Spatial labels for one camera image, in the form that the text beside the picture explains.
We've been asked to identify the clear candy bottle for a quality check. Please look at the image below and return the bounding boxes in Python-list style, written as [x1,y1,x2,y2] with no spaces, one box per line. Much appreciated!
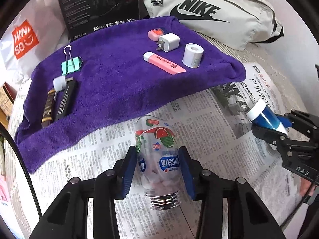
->
[135,115,183,211]

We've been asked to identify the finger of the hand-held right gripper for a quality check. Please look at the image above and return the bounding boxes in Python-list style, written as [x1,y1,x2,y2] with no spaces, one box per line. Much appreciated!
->
[274,112,298,128]
[251,125,290,150]

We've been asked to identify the small white tape roll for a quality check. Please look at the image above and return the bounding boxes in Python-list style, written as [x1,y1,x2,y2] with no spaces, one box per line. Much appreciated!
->
[182,43,204,69]

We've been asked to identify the white plastic shopping bag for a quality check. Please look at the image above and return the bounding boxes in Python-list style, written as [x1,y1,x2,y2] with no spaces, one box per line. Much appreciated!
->
[0,0,71,85]

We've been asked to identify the black gold-striped tube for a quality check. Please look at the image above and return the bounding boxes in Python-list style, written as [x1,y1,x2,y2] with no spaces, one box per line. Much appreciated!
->
[41,90,57,129]

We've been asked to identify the brown illustrated book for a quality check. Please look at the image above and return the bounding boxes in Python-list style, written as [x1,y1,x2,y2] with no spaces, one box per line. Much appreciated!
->
[0,82,15,113]

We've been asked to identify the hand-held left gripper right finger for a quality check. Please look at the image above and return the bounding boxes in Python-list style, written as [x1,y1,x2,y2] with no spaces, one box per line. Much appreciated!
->
[178,146,287,239]

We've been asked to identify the slim black box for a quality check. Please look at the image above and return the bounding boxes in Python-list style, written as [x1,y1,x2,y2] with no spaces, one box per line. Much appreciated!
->
[53,80,78,122]

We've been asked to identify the pink eraser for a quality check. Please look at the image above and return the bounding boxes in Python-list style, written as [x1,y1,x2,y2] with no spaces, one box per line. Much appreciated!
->
[148,28,165,42]

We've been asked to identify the black cable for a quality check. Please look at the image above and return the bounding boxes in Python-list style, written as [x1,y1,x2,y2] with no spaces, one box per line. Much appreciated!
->
[281,187,317,227]
[0,126,42,220]

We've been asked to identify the pink highlighter pen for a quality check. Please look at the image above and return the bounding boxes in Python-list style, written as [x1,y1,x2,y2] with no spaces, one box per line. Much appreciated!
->
[143,51,187,75]

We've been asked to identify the purple towel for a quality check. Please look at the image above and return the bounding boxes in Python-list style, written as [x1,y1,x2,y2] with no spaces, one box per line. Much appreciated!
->
[15,16,247,174]

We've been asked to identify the grey waist bag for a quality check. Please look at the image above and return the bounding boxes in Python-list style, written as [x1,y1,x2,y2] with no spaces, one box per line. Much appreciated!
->
[142,0,285,52]

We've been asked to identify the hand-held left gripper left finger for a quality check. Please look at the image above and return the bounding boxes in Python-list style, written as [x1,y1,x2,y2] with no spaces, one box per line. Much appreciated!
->
[30,146,138,239]

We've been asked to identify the white plug-in night light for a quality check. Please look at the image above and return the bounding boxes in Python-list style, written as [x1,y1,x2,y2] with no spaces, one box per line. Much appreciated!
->
[53,76,73,91]

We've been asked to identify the green binder clip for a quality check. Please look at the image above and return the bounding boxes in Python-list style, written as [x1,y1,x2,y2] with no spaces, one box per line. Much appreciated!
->
[61,45,83,76]

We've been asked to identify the black headphone box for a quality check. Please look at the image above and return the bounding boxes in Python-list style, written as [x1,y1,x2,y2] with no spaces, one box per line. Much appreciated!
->
[55,0,146,41]

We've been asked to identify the person's right hand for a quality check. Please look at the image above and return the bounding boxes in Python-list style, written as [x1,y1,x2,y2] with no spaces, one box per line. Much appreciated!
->
[300,179,316,198]

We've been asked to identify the pink cloth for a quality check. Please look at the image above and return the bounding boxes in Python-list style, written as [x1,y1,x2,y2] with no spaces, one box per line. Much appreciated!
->
[0,174,12,205]

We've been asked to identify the blue and white bottle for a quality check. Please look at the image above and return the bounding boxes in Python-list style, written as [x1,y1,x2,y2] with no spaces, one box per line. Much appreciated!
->
[246,98,293,136]

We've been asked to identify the newspaper sheets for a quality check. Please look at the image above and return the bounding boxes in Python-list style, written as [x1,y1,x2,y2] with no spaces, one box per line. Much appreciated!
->
[7,62,310,239]

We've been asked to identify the white wall charger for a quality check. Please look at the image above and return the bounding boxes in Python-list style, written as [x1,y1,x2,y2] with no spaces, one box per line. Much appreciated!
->
[156,33,180,53]

